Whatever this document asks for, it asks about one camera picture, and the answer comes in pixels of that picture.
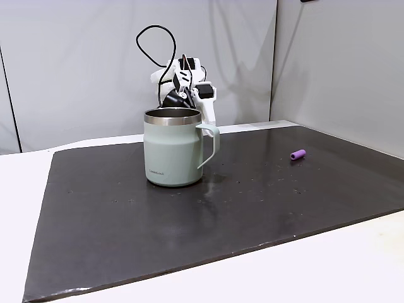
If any pale green steel mug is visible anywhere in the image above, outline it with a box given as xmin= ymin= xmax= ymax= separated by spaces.
xmin=143 ymin=108 xmax=221 ymax=188

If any black table mat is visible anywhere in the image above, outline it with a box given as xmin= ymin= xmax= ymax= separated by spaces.
xmin=21 ymin=124 xmax=404 ymax=303

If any black round camera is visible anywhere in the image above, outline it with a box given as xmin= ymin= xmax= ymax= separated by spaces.
xmin=162 ymin=90 xmax=191 ymax=110

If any black looping cable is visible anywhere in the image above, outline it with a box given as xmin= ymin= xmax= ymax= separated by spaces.
xmin=136 ymin=25 xmax=178 ymax=110

